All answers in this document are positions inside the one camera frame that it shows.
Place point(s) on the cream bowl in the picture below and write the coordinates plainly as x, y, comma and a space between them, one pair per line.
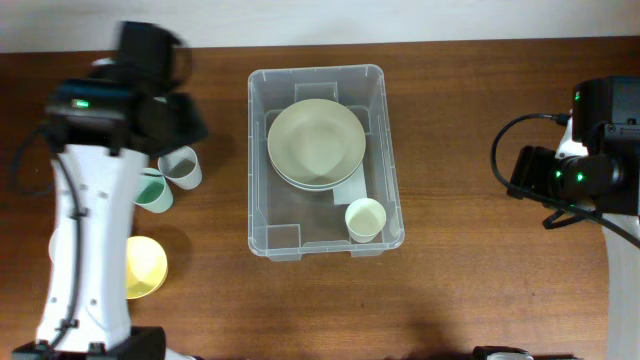
320, 188
316, 143

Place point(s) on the cream paper cup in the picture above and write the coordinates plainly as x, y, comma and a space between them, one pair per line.
365, 218

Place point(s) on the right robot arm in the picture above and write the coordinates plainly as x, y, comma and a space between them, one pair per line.
593, 175

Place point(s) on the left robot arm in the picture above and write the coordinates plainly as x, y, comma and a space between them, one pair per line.
101, 131

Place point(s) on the cream bowl inside bin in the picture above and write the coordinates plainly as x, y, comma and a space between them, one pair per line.
320, 188

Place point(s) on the clear plastic storage bin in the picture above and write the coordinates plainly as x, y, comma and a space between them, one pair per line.
284, 222

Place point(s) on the white label in bin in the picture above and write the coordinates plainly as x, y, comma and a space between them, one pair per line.
352, 189

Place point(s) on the grey paper cup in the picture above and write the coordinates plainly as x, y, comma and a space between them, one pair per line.
182, 167

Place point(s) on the green paper cup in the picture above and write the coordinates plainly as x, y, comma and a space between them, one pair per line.
153, 192

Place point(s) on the yellow small bowl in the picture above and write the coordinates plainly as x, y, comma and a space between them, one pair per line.
146, 267

